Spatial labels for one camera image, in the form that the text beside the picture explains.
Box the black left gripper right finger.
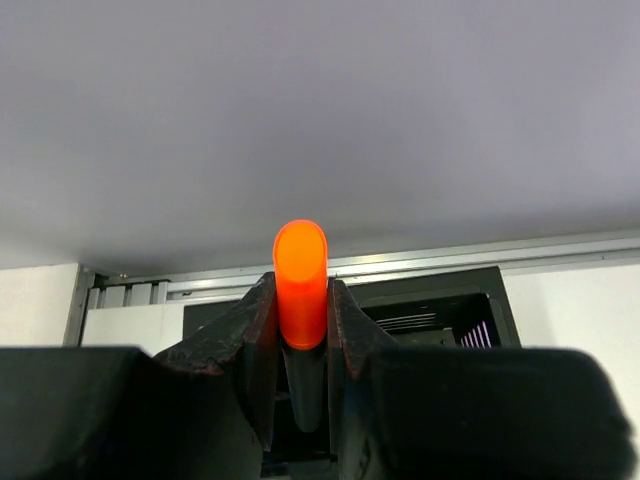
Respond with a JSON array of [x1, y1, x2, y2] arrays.
[[328, 280, 638, 479]]

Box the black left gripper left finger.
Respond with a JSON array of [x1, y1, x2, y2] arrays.
[[154, 272, 278, 479]]

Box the orange highlighter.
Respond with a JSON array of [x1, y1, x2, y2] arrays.
[[272, 219, 328, 433]]

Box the black slatted container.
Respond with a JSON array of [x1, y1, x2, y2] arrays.
[[182, 265, 522, 351]]

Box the aluminium table edge rail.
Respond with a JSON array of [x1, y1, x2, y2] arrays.
[[65, 230, 639, 353]]

